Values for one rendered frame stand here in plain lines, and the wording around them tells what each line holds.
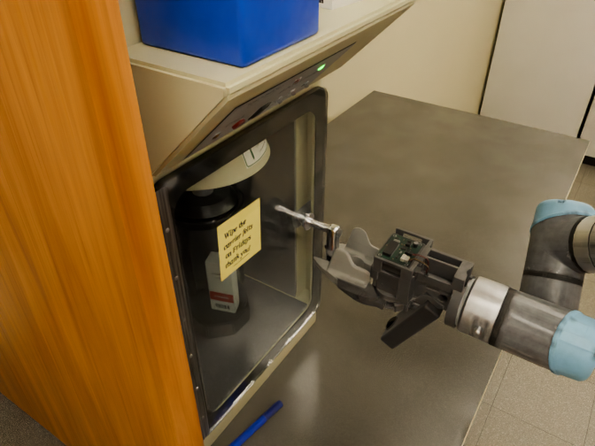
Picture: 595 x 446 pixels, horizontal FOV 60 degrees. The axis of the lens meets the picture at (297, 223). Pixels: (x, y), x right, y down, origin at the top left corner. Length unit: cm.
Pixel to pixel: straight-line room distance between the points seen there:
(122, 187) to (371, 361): 64
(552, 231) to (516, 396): 144
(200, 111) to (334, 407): 58
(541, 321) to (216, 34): 47
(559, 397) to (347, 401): 145
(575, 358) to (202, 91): 49
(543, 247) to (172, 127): 53
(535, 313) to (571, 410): 155
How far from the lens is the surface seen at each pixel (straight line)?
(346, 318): 96
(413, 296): 70
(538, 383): 222
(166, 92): 38
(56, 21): 30
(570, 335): 66
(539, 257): 76
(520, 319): 65
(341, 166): 139
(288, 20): 40
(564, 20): 346
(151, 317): 40
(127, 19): 43
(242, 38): 36
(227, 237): 58
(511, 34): 353
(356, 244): 74
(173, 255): 52
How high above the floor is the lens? 163
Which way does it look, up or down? 36 degrees down
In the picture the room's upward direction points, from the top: straight up
